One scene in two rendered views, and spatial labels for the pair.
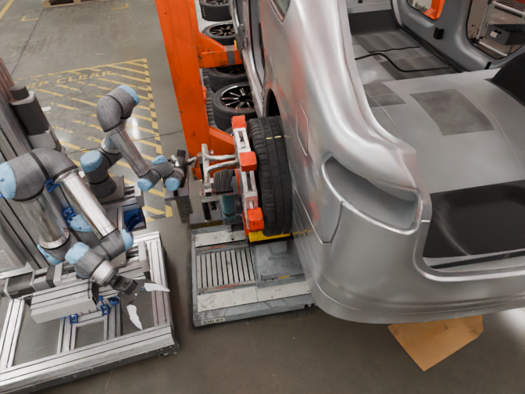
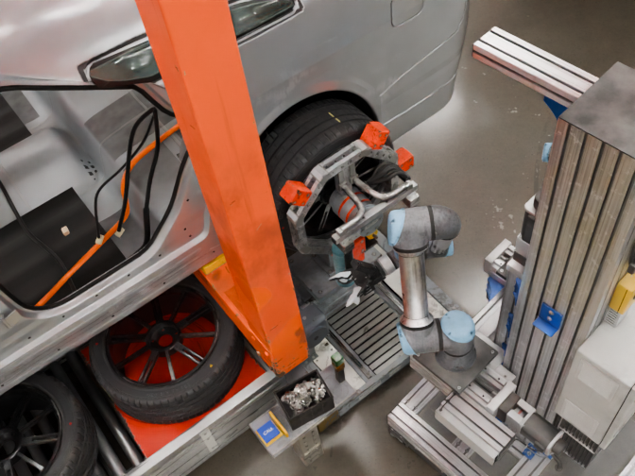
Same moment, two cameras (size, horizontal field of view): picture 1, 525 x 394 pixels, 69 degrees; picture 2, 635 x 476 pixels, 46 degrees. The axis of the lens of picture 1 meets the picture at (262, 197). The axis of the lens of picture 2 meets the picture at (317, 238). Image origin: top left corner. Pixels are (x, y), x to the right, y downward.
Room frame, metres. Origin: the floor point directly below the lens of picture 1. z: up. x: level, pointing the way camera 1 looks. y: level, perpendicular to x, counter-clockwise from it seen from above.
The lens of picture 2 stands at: (2.58, 1.87, 3.36)
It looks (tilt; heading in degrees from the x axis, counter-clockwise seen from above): 54 degrees down; 247
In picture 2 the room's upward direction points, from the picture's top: 10 degrees counter-clockwise
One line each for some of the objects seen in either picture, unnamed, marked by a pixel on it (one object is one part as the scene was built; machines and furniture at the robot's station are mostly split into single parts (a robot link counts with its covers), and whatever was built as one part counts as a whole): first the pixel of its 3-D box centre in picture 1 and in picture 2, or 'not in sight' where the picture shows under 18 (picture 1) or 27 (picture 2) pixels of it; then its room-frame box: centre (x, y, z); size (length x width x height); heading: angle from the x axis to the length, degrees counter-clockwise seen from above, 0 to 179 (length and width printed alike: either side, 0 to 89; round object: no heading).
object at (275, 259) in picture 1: (277, 238); (331, 246); (1.68, -0.08, 0.32); 0.40 x 0.30 x 0.28; 7
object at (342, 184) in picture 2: (219, 146); (341, 202); (1.75, 0.22, 1.03); 0.19 x 0.18 x 0.11; 97
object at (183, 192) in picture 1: (176, 179); (303, 409); (2.24, 0.63, 0.44); 0.43 x 0.17 x 0.03; 7
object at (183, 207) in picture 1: (182, 199); (303, 434); (2.27, 0.63, 0.21); 0.10 x 0.10 x 0.42; 7
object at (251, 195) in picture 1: (245, 180); (345, 199); (1.66, 0.09, 0.85); 0.54 x 0.07 x 0.54; 7
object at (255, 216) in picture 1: (255, 219); (401, 161); (1.35, 0.04, 0.85); 0.09 x 0.08 x 0.07; 7
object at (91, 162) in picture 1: (94, 165); (455, 331); (1.71, 0.90, 0.98); 0.13 x 0.12 x 0.14; 154
